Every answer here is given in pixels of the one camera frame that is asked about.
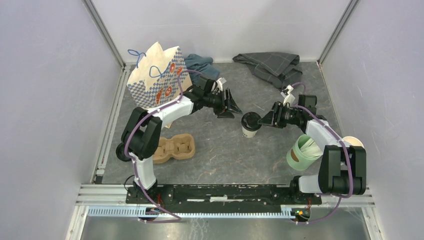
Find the white paper coffee cup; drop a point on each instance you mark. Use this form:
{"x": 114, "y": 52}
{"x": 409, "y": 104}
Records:
{"x": 248, "y": 133}

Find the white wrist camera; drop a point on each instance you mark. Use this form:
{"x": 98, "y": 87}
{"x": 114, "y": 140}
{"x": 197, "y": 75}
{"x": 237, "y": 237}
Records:
{"x": 220, "y": 83}
{"x": 289, "y": 98}

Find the brown cardboard cup carrier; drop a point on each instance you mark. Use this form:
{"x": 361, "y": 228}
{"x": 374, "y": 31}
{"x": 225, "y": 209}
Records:
{"x": 179, "y": 147}

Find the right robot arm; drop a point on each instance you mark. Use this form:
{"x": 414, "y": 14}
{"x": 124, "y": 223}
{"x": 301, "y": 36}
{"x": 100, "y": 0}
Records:
{"x": 343, "y": 167}

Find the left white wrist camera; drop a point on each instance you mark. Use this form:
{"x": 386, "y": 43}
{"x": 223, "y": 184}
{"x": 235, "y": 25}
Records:
{"x": 220, "y": 83}

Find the blue cloth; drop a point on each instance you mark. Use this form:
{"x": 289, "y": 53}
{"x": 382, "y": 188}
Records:
{"x": 200, "y": 66}

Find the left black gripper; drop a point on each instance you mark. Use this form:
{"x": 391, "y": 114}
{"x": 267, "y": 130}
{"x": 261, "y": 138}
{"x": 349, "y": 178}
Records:
{"x": 230, "y": 104}

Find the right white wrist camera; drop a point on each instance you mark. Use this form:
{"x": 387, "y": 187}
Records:
{"x": 289, "y": 98}

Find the checkered paper takeout bag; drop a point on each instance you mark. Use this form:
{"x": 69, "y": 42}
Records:
{"x": 158, "y": 77}

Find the green cup holder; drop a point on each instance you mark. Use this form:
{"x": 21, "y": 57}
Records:
{"x": 296, "y": 159}

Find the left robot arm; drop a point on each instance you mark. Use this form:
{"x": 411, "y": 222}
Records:
{"x": 141, "y": 136}

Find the black coffee cup lid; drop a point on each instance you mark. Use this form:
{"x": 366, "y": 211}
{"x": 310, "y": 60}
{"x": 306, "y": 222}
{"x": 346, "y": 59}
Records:
{"x": 249, "y": 121}

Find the grey plaid cloth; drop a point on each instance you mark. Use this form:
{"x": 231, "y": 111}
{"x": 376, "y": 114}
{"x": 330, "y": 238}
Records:
{"x": 277, "y": 68}

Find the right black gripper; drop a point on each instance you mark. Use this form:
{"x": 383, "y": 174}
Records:
{"x": 274, "y": 117}

